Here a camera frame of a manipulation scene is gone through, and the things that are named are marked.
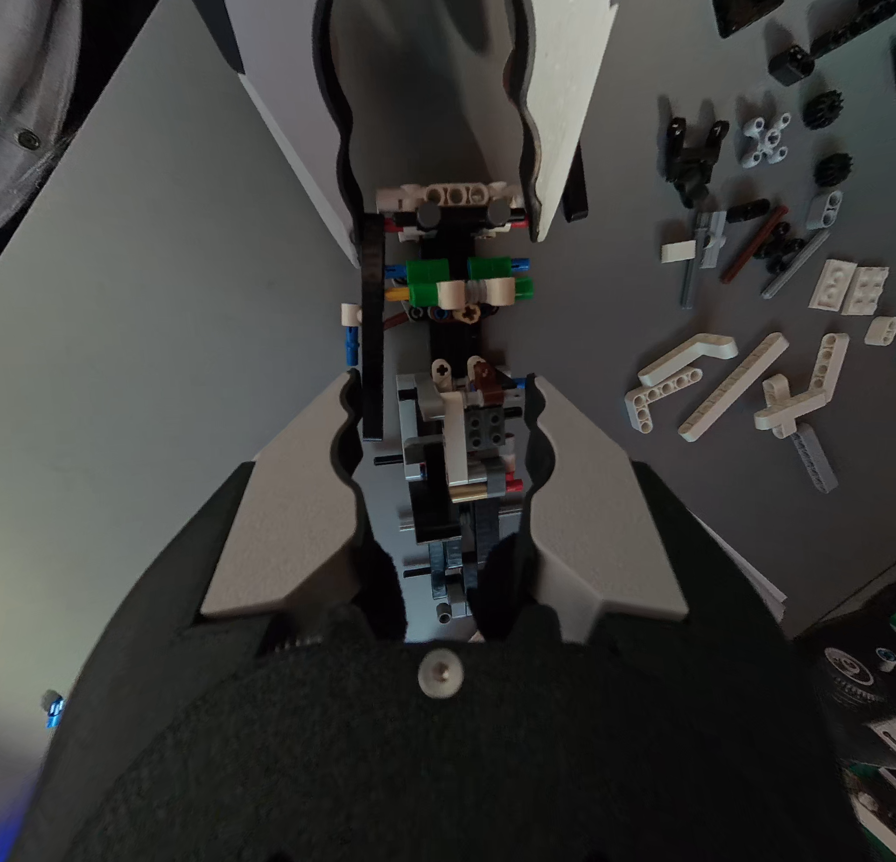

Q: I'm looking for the light grey cross lego connector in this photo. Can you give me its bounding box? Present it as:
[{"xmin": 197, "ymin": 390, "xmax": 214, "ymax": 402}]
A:
[{"xmin": 737, "ymin": 112, "xmax": 793, "ymax": 169}]

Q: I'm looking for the black knobbly lego connector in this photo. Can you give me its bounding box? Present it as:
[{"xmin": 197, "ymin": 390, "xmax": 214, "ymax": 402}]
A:
[{"xmin": 755, "ymin": 222, "xmax": 807, "ymax": 275}]

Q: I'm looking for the white lego plate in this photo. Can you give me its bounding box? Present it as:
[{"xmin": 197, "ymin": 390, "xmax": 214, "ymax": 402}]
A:
[
  {"xmin": 808, "ymin": 259, "xmax": 858, "ymax": 312},
  {"xmin": 840, "ymin": 266, "xmax": 891, "ymax": 317}
]

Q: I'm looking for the grey lego connector block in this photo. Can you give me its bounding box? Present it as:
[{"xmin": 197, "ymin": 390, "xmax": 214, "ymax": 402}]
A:
[{"xmin": 696, "ymin": 211, "xmax": 729, "ymax": 270}]

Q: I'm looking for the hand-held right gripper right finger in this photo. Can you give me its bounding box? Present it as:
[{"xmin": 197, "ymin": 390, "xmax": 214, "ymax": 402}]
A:
[{"xmin": 520, "ymin": 374, "xmax": 689, "ymax": 645}]

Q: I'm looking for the light grey two-hole lego beam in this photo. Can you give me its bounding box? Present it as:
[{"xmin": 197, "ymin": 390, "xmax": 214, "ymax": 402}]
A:
[{"xmin": 805, "ymin": 190, "xmax": 845, "ymax": 231}]

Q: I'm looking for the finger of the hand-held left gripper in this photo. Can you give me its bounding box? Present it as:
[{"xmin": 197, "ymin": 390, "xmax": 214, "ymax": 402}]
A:
[
  {"xmin": 213, "ymin": 0, "xmax": 366, "ymax": 268},
  {"xmin": 500, "ymin": 0, "xmax": 618, "ymax": 243}
]

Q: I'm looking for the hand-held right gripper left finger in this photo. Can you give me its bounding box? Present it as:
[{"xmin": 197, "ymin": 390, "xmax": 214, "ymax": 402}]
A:
[{"xmin": 199, "ymin": 368, "xmax": 377, "ymax": 618}]

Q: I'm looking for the paper instruction booklet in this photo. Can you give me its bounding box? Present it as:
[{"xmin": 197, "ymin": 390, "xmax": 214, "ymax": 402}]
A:
[{"xmin": 682, "ymin": 508, "xmax": 790, "ymax": 628}]

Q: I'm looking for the black lego panel piece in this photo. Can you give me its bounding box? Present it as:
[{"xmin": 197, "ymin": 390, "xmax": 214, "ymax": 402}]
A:
[{"xmin": 706, "ymin": 0, "xmax": 774, "ymax": 39}]

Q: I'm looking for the white angled lego beam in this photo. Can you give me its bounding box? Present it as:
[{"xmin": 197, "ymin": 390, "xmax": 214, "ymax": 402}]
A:
[{"xmin": 754, "ymin": 332, "xmax": 851, "ymax": 431}]

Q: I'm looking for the black forked lego piece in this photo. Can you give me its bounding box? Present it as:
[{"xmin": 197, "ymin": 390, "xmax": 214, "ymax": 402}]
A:
[{"xmin": 661, "ymin": 115, "xmax": 730, "ymax": 204}]

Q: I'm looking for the black holed lego beam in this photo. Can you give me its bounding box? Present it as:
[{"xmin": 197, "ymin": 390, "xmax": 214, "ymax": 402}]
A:
[{"xmin": 811, "ymin": 0, "xmax": 896, "ymax": 60}]

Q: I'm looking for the grey holed lego beam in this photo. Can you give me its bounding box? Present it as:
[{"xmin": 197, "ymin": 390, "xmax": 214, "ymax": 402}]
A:
[{"xmin": 787, "ymin": 423, "xmax": 840, "ymax": 495}]

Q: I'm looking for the white short lego beam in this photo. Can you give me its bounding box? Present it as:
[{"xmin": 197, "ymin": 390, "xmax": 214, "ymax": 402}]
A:
[{"xmin": 762, "ymin": 374, "xmax": 800, "ymax": 436}]

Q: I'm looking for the white L-shaped lego beam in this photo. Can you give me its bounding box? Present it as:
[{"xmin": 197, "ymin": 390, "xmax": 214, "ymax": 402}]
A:
[{"xmin": 624, "ymin": 367, "xmax": 704, "ymax": 434}]

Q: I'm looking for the white bent lego beam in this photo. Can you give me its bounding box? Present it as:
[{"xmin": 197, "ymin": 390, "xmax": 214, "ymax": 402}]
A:
[{"xmin": 637, "ymin": 332, "xmax": 739, "ymax": 389}]

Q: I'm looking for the white long straight lego beam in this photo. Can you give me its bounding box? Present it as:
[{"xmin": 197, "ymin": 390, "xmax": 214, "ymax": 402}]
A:
[{"xmin": 677, "ymin": 332, "xmax": 791, "ymax": 445}]

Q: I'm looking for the black stubby lego connector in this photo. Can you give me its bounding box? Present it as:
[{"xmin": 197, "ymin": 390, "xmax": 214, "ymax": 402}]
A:
[{"xmin": 769, "ymin": 45, "xmax": 816, "ymax": 85}]

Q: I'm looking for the partly built lego vehicle chassis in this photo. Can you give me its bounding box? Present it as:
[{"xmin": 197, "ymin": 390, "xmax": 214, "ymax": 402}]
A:
[{"xmin": 341, "ymin": 180, "xmax": 536, "ymax": 628}]

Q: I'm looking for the printed lego set box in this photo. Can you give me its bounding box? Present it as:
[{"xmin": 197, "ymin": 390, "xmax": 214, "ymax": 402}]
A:
[{"xmin": 794, "ymin": 578, "xmax": 896, "ymax": 862}]

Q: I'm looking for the reddish brown lego axle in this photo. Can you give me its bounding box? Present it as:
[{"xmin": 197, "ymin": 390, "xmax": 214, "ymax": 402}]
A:
[{"xmin": 721, "ymin": 206, "xmax": 790, "ymax": 284}]

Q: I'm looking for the black short lego beam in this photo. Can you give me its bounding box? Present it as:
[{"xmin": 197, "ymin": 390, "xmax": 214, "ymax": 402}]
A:
[{"xmin": 560, "ymin": 145, "xmax": 591, "ymax": 222}]

